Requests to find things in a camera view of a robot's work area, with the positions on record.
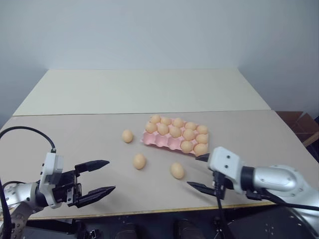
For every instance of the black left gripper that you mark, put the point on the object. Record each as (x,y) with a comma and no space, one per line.
(65,185)

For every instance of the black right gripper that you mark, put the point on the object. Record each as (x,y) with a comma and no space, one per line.
(220,183)

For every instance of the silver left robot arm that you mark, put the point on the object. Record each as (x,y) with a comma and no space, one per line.
(18,193)

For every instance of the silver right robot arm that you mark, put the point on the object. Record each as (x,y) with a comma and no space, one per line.
(279,178)

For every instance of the tan egg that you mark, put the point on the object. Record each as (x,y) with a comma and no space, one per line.
(163,129)
(201,139)
(139,161)
(127,136)
(190,125)
(178,122)
(188,134)
(166,121)
(200,149)
(186,146)
(202,129)
(175,131)
(150,127)
(177,170)
(156,119)

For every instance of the pink egg tray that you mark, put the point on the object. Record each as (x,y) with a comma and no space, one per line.
(162,141)

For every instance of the brown cardboard box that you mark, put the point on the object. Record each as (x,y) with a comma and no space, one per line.
(299,124)

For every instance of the silver robot body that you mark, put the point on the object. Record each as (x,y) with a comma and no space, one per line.
(309,224)

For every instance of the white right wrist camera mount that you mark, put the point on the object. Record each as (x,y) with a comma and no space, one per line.
(225,160)

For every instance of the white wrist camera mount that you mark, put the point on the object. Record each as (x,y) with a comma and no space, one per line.
(225,160)
(51,164)

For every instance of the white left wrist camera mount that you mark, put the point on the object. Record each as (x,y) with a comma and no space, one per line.
(51,164)

